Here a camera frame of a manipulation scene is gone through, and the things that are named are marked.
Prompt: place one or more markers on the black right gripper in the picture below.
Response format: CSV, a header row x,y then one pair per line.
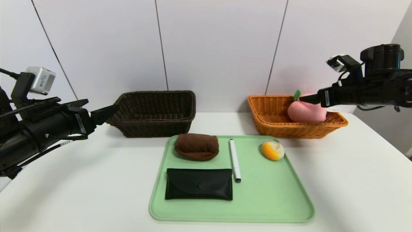
x,y
326,97

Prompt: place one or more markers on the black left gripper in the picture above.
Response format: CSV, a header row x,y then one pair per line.
x,y
82,123

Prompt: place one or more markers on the pink plush peach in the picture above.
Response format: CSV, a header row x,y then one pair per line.
x,y
305,112

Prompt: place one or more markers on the orange white toy fruit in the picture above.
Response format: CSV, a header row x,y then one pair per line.
x,y
273,150

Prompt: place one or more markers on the black leather snap pouch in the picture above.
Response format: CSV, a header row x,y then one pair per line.
x,y
199,188

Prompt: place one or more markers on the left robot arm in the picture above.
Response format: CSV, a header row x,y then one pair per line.
x,y
25,141

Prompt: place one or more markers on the orange wicker basket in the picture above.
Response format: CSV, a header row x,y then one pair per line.
x,y
289,131

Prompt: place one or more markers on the dark brown wicker basket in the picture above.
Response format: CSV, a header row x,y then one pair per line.
x,y
151,129

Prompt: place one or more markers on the white marker pen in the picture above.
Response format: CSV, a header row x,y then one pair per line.
x,y
234,159

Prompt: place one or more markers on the light green plastic tray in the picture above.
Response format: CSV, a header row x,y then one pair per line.
x,y
257,199

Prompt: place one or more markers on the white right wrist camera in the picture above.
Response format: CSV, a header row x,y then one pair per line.
x,y
338,62

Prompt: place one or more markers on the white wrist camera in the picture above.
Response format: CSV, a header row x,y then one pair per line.
x,y
338,62
41,80

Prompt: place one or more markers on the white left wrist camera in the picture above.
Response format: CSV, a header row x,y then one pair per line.
x,y
41,80

